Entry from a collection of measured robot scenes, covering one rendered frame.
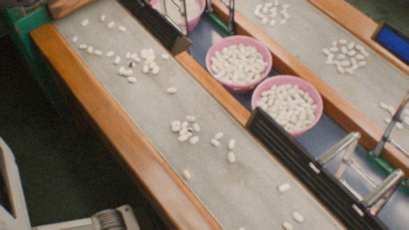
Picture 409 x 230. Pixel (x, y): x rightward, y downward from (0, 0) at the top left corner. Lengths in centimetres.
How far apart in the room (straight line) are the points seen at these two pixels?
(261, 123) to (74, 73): 91
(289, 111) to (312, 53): 32
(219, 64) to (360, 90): 57
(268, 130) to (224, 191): 37
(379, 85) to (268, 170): 59
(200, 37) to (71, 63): 58
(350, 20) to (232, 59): 56
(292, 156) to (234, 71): 71
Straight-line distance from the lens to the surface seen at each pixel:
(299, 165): 121
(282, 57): 185
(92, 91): 180
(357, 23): 206
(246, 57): 189
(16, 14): 208
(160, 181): 154
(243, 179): 156
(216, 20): 206
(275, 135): 123
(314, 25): 204
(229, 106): 168
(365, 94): 183
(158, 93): 177
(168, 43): 148
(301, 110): 173
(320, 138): 175
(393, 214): 168
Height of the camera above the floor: 213
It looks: 55 degrees down
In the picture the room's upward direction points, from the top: 4 degrees counter-clockwise
